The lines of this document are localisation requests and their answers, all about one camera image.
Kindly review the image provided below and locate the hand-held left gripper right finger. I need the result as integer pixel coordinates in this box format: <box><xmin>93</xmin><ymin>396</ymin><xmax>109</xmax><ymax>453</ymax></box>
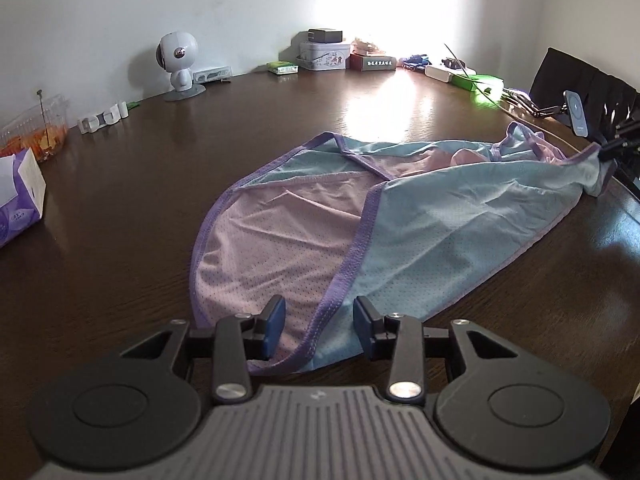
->
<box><xmin>352</xmin><ymin>295</ymin><xmax>521</xmax><ymax>404</ymax></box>

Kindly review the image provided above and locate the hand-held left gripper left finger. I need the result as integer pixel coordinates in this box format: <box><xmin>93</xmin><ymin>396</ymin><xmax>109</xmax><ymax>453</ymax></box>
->
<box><xmin>120</xmin><ymin>294</ymin><xmax>287</xmax><ymax>406</ymax></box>

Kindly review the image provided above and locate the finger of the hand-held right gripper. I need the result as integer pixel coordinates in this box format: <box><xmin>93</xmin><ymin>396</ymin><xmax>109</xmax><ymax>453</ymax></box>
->
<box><xmin>596</xmin><ymin>136</ymin><xmax>640</xmax><ymax>163</ymax></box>

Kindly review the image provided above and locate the blue and pink mesh garment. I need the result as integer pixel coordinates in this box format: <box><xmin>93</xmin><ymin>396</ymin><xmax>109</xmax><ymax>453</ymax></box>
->
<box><xmin>190</xmin><ymin>121</ymin><xmax>614</xmax><ymax>377</ymax></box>

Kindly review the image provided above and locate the black chair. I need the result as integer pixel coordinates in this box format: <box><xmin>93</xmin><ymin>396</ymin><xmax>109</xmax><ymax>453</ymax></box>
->
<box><xmin>529</xmin><ymin>47</ymin><xmax>640</xmax><ymax>133</ymax></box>

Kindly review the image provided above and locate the green box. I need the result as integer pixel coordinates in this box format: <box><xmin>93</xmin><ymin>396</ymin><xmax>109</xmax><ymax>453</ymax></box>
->
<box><xmin>450</xmin><ymin>74</ymin><xmax>505</xmax><ymax>101</ymax></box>

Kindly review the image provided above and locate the white flat box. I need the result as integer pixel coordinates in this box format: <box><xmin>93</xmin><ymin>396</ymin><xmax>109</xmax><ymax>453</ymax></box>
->
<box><xmin>425</xmin><ymin>63</ymin><xmax>477</xmax><ymax>83</ymax></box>

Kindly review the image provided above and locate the dark red box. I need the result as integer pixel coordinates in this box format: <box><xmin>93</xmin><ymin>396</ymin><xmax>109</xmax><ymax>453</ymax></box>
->
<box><xmin>348</xmin><ymin>53</ymin><xmax>398</xmax><ymax>72</ymax></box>

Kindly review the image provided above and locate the white power strip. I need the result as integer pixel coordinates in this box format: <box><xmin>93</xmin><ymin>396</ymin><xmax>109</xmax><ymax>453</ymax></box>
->
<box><xmin>192</xmin><ymin>65</ymin><xmax>233</xmax><ymax>85</ymax></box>

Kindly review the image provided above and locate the pink wrapped packet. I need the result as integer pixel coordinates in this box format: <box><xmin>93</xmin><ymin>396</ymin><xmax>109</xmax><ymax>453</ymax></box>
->
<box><xmin>351</xmin><ymin>36</ymin><xmax>387</xmax><ymax>56</ymax></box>

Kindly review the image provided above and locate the grey tin box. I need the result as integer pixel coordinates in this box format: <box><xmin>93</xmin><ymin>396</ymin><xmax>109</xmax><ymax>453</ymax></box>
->
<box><xmin>298</xmin><ymin>40</ymin><xmax>351</xmax><ymax>72</ymax></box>

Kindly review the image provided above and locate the purple and white tissue pack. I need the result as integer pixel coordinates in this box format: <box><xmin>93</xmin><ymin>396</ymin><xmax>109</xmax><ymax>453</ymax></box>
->
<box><xmin>0</xmin><ymin>146</ymin><xmax>47</xmax><ymax>249</ymax></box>

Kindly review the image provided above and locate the clear plastic food container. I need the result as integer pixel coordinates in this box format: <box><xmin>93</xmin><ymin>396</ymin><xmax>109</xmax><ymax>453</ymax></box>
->
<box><xmin>0</xmin><ymin>93</ymin><xmax>70</xmax><ymax>162</ymax></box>

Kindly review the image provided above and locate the phone mount with round pad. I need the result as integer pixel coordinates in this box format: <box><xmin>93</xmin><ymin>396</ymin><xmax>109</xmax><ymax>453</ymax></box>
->
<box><xmin>530</xmin><ymin>90</ymin><xmax>604</xmax><ymax>138</ymax></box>

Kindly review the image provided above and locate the bundle of cables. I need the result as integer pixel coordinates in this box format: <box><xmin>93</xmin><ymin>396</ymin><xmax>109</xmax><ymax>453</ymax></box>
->
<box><xmin>500</xmin><ymin>87</ymin><xmax>541</xmax><ymax>116</ymax></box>

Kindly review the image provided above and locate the white robot-shaped camera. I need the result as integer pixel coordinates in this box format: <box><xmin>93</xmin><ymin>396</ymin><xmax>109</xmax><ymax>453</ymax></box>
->
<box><xmin>157</xmin><ymin>31</ymin><xmax>207</xmax><ymax>102</ymax></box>

